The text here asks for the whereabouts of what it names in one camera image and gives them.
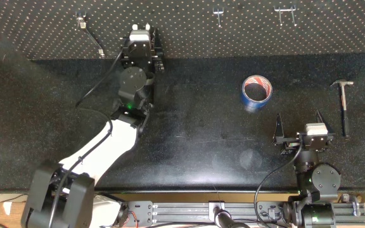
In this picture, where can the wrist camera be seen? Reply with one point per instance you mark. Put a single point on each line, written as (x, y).
(139, 35)
(315, 129)

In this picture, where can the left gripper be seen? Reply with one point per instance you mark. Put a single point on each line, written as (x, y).
(138, 50)

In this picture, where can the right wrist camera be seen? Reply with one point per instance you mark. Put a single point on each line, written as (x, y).
(315, 129)

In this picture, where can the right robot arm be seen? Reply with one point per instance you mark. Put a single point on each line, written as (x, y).
(325, 180)

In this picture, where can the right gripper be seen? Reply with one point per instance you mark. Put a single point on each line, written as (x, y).
(315, 142)

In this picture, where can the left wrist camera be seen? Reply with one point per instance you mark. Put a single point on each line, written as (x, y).
(139, 35)

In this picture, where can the white paper scrap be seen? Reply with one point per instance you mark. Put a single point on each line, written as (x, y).
(7, 207)

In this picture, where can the roll of blue tape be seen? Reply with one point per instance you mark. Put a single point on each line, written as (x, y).
(249, 99)

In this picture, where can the black pegboard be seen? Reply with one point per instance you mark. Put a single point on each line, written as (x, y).
(233, 41)

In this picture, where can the hammer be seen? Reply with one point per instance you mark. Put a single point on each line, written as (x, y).
(344, 104)

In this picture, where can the wrench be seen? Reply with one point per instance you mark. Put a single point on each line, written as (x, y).
(90, 36)

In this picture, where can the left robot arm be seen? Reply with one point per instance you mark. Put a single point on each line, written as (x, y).
(112, 145)

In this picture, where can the metal hook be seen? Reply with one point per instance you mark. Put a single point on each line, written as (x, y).
(285, 9)
(218, 14)
(80, 14)

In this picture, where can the mounting rail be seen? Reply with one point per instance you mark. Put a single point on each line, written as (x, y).
(182, 212)

